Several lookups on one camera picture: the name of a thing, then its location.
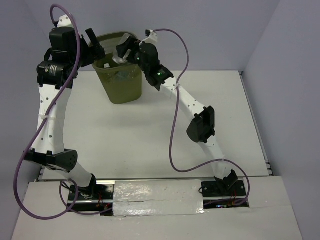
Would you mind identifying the blue label water bottle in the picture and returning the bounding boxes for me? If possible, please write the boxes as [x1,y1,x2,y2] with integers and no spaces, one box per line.
[110,71,135,83]

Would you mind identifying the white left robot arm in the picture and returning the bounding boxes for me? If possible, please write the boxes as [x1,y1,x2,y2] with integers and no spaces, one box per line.
[23,15,106,200]

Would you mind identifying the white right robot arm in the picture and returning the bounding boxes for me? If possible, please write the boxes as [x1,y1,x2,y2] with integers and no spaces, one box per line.
[127,30,238,196]

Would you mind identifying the olive green mesh bin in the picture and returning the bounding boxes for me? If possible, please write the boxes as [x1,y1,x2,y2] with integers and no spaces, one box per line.
[92,31,142,105]

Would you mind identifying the silver foil covered block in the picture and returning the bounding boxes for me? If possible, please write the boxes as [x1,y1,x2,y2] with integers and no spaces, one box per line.
[113,179,204,217]

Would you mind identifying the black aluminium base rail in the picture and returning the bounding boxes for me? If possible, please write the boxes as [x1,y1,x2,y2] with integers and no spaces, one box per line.
[72,179,249,215]

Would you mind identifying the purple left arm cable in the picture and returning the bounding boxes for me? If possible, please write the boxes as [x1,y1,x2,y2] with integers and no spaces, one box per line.
[13,3,116,218]

